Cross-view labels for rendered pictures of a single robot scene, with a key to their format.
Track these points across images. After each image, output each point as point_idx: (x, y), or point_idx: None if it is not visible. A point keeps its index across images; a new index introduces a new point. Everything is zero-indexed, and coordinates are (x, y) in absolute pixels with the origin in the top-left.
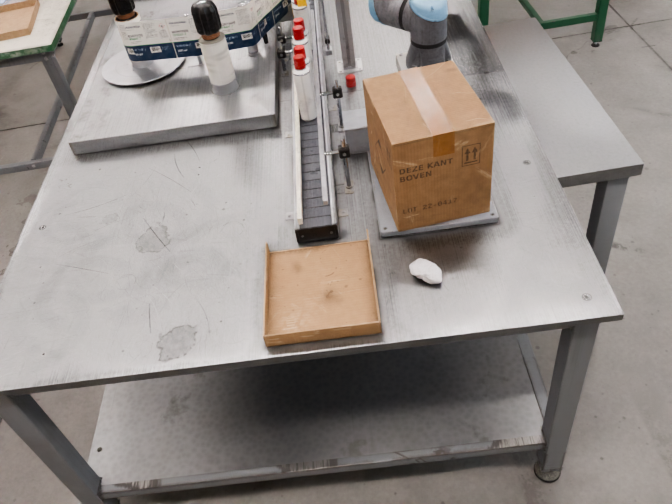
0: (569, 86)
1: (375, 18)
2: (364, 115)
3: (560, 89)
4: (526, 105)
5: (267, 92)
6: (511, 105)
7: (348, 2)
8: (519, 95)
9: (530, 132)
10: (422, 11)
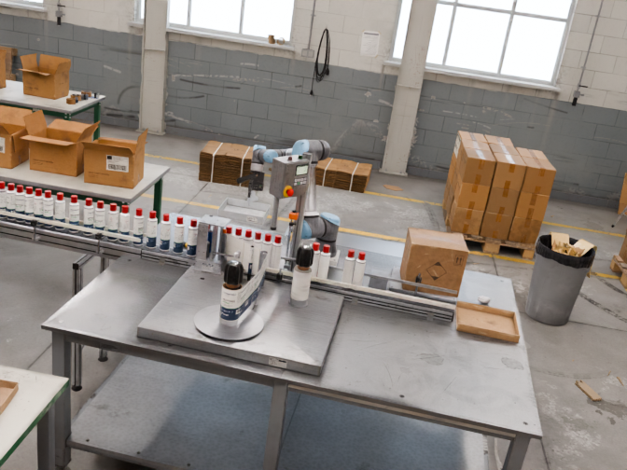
0: (364, 240)
1: (309, 236)
2: (378, 272)
3: (365, 241)
4: (372, 251)
5: (316, 293)
6: (369, 253)
7: (301, 231)
8: (362, 249)
9: (395, 256)
10: (338, 221)
